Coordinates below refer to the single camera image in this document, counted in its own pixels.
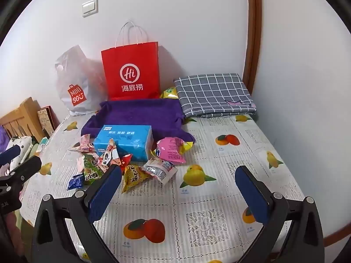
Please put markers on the blue candy wrapper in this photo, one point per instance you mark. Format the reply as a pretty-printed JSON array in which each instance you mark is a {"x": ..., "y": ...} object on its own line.
[{"x": 74, "y": 182}]

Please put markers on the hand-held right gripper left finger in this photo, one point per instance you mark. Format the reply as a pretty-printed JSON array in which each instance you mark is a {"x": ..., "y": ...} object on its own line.
[{"x": 105, "y": 194}]

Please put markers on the purple fabric tray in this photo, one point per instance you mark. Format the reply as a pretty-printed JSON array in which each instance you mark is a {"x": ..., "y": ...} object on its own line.
[{"x": 137, "y": 112}]

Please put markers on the pink yellow-edged snack packet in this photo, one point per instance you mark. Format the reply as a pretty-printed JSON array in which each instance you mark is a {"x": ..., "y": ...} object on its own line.
[{"x": 170, "y": 149}]

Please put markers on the fruit print tablecloth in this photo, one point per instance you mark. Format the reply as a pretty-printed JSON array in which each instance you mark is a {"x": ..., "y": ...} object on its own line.
[{"x": 170, "y": 205}]

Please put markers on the red paper bag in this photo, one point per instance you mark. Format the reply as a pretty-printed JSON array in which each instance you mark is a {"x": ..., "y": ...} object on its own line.
[{"x": 131, "y": 60}]

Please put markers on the white spotted cloth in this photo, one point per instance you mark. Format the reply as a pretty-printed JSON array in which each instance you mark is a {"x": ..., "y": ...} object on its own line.
[{"x": 17, "y": 149}]

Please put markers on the pale pink snack packet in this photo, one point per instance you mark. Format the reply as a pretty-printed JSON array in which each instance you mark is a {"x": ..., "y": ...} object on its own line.
[{"x": 79, "y": 164}]

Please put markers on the yellow triangular snack packet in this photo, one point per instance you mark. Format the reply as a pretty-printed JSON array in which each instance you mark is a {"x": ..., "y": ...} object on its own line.
[{"x": 131, "y": 179}]

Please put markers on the person's left hand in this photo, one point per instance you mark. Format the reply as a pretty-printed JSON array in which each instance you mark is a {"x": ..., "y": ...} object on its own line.
[{"x": 15, "y": 232}]

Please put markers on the red snack packet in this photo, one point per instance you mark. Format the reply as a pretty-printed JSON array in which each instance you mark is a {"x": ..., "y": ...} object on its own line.
[{"x": 126, "y": 160}]

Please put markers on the pink triangular snack packet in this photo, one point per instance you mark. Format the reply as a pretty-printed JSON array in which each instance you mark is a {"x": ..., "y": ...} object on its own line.
[{"x": 82, "y": 143}]

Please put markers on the brown patterned box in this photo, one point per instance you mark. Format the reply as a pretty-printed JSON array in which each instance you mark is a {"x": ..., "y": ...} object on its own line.
[{"x": 46, "y": 120}]

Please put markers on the panda print snack packet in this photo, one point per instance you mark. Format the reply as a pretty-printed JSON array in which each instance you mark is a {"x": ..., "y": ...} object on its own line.
[{"x": 109, "y": 156}]

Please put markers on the wooden door frame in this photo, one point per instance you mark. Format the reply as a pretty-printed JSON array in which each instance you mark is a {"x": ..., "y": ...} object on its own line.
[{"x": 253, "y": 33}]

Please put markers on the wooden rack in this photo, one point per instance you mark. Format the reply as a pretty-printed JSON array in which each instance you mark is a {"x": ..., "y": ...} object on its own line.
[{"x": 24, "y": 115}]

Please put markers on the grey checked folded cloth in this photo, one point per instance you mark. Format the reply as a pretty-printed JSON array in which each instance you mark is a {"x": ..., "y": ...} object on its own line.
[{"x": 214, "y": 93}]

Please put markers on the white light switch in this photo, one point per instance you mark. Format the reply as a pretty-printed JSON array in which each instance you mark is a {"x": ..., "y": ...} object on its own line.
[{"x": 90, "y": 7}]

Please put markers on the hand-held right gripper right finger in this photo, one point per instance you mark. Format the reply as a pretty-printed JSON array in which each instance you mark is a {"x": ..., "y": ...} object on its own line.
[{"x": 252, "y": 194}]

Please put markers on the blue tissue pack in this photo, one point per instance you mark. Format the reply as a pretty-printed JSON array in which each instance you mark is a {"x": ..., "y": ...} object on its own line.
[{"x": 123, "y": 139}]

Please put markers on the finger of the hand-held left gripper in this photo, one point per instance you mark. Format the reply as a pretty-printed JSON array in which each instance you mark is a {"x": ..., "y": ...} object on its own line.
[
  {"x": 9, "y": 154},
  {"x": 26, "y": 167}
]

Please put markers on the green snack packet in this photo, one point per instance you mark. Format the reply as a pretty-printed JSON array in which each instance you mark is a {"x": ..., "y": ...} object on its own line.
[{"x": 92, "y": 169}]

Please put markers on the purple cloth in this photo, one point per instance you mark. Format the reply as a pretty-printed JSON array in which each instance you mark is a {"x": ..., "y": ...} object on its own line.
[{"x": 3, "y": 139}]

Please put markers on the white plastic bag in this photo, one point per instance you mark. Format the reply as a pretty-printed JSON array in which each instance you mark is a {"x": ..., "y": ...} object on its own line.
[{"x": 71, "y": 74}]

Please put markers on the clear white snack packet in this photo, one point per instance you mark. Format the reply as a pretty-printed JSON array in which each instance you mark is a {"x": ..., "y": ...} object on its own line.
[{"x": 160, "y": 169}]

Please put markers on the yellow green chip bag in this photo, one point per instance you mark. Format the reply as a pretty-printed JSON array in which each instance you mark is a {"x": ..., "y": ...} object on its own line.
[{"x": 170, "y": 93}]

